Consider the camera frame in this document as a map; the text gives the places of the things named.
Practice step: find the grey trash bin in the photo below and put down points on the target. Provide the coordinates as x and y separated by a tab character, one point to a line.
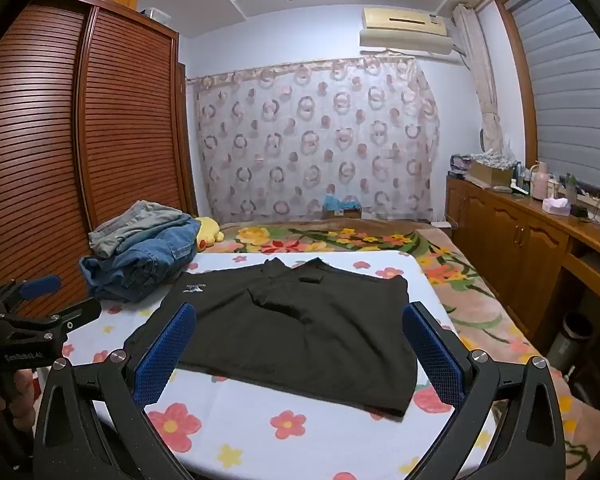
570	342

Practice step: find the black pants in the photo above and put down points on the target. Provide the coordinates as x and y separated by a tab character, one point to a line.
280	330

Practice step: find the person's left hand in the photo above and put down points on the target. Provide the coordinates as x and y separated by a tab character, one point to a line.
22	400

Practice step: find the yellow plush toy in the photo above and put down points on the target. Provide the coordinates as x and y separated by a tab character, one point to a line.
207	232

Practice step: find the wooden slatted wardrobe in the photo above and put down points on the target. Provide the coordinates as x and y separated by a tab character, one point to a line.
130	135

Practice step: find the pink thermos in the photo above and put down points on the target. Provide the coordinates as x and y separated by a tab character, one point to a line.
541	182

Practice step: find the wall air conditioner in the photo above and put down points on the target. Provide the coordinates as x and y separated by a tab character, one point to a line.
405	30

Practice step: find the blue denim jeans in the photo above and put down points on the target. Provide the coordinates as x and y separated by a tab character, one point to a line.
145	265

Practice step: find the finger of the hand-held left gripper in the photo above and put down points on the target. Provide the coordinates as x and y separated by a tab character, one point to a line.
75	315
40	286

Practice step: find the grey window blind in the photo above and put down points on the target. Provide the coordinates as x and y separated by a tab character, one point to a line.
570	85

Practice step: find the grey-green pants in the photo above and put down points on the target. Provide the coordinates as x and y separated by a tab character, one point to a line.
130	225

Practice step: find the clear plastic box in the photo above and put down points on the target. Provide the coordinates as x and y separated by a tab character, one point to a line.
157	16

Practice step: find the floral blanket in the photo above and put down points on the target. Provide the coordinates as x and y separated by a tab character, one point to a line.
330	240

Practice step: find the wooden sideboard cabinet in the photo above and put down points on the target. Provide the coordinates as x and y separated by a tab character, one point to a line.
510	240

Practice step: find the circle-patterned sheer curtain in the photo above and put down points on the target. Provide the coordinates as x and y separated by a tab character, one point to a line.
310	140

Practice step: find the beige tied curtain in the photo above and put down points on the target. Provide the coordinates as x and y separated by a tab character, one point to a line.
482	80

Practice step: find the small cardboard box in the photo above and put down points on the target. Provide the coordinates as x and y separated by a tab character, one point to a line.
345	214

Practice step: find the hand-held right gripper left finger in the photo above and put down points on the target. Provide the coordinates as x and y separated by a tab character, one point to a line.
165	355

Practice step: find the white flower-print sheet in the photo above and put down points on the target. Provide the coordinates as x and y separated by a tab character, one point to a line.
260	440

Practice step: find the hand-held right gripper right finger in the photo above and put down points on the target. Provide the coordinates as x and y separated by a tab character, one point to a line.
432	355

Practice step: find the open cardboard box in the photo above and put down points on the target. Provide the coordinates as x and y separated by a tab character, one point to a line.
490	172

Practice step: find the dark purple bag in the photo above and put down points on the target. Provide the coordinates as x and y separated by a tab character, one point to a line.
460	165

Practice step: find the blue plastic bag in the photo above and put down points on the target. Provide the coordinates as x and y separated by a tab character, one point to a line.
337	202

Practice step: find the pink tissue box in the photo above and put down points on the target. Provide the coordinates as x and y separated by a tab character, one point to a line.
556	207

